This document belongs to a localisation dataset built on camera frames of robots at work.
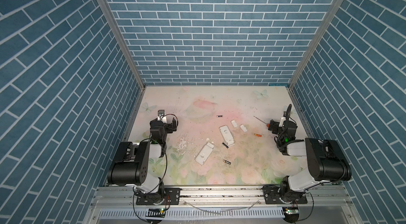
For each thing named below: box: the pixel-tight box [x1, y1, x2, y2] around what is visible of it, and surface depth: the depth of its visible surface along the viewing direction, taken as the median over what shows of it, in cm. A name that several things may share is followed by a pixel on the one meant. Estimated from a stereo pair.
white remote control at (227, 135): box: [219, 125, 236, 147], surface depth 96 cm
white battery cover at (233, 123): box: [230, 119, 238, 128], surface depth 102 cm
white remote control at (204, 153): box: [194, 141, 216, 166], surface depth 88 cm
